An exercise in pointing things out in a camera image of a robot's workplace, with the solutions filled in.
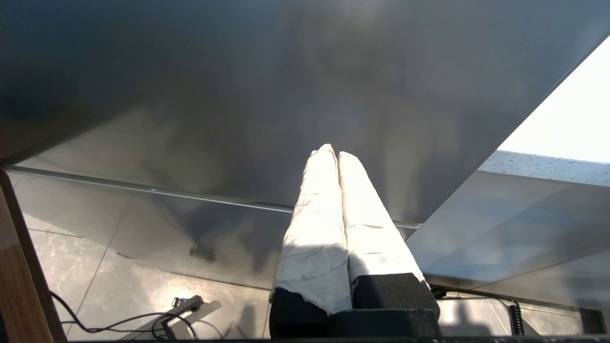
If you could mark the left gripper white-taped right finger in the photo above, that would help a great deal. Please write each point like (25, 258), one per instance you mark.
(376, 247)

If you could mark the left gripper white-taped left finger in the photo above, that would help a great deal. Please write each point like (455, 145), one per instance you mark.
(314, 247)

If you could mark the steel base cabinet front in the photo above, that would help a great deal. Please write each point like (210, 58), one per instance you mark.
(524, 228)

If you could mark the small stainless steel appliance door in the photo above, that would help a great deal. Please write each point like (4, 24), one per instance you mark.
(143, 228)

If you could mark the large stainless steel appliance door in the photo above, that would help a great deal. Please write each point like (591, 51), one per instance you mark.
(238, 85)

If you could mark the small black box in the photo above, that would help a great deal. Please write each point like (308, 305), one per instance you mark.
(592, 321)

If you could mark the tall white cabinet side panel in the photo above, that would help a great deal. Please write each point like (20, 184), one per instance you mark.
(572, 114)

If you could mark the wooden furniture panel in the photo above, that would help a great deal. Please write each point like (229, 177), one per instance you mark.
(19, 286)

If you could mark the metal floor bracket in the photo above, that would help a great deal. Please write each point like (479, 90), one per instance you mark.
(183, 306)

